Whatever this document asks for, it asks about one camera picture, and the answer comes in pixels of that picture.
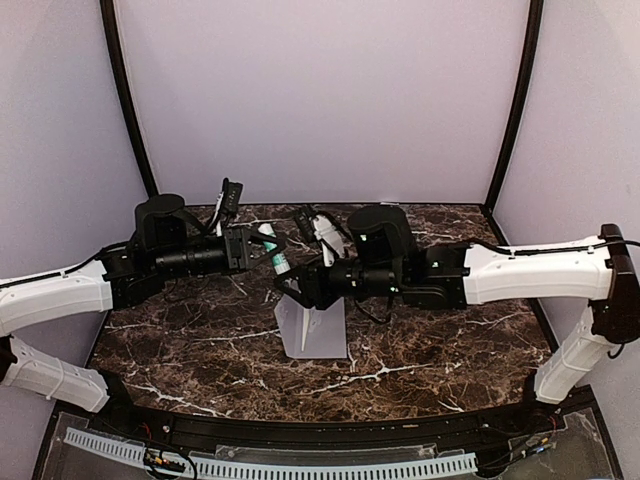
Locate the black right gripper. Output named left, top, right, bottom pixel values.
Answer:
left=272, top=252, right=404, bottom=310

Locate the cream lined letter paper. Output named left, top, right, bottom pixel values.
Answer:
left=300, top=309, right=311, bottom=351

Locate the white slotted cable duct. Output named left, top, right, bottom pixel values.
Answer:
left=63, top=428, right=478, bottom=479

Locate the grey paper envelope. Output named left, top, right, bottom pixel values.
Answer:
left=274, top=295, right=348, bottom=360

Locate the black corner post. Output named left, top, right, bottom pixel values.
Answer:
left=483, top=0, right=544, bottom=216
left=99, top=0, right=159, bottom=197

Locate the black right corner post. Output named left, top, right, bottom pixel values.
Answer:
left=483, top=0, right=544, bottom=216

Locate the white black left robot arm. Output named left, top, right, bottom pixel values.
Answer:
left=1, top=194, right=285, bottom=436

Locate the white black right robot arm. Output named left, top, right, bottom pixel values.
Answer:
left=275, top=205, right=639, bottom=434

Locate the black front frame rail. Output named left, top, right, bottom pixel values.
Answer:
left=89, top=403, right=566, bottom=452

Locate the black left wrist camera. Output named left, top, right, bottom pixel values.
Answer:
left=207, top=177, right=243, bottom=235

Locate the black left corner post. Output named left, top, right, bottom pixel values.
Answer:
left=99, top=0, right=159, bottom=197

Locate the white green glue stick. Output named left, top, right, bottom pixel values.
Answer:
left=257, top=222, right=292, bottom=275

